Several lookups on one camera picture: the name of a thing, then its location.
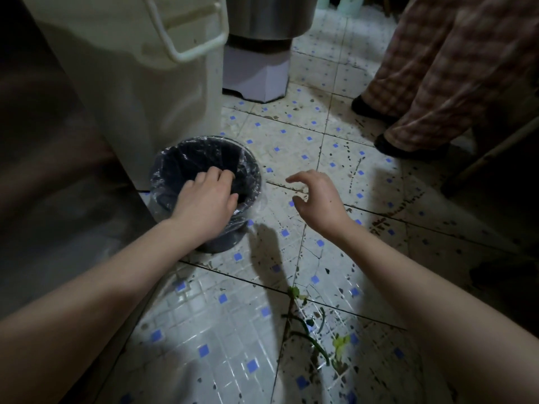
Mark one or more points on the pile of green vegetable scraps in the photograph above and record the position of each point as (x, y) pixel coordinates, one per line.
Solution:
(341, 341)

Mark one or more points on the pale green plastic stool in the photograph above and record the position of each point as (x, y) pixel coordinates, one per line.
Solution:
(323, 2)
(350, 6)

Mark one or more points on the person's left forearm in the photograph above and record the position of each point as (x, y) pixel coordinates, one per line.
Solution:
(76, 323)

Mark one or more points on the person's right hand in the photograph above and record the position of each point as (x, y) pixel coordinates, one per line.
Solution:
(324, 210)

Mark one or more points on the large steel drum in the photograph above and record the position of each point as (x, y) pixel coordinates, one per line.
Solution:
(269, 16)

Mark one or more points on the dark brown cabinet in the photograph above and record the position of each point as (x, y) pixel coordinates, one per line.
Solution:
(50, 206)

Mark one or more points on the clear bin liner bag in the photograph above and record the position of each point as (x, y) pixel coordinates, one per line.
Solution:
(160, 193)

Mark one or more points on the plaid trousers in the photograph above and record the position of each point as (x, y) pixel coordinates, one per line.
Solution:
(442, 58)

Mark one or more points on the dark trash bin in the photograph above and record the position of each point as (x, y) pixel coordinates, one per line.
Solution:
(227, 244)

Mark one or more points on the dark wooden stool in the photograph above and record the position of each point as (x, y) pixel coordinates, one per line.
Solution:
(484, 160)

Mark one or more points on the person's left hand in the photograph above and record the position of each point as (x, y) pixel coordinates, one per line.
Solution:
(206, 206)

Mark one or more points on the person's right forearm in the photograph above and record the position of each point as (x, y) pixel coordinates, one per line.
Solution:
(455, 315)

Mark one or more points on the large white lidded bucket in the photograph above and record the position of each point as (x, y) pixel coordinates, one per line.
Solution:
(126, 100)

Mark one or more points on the dark slipper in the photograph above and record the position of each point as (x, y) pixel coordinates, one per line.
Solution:
(362, 111)
(385, 148)

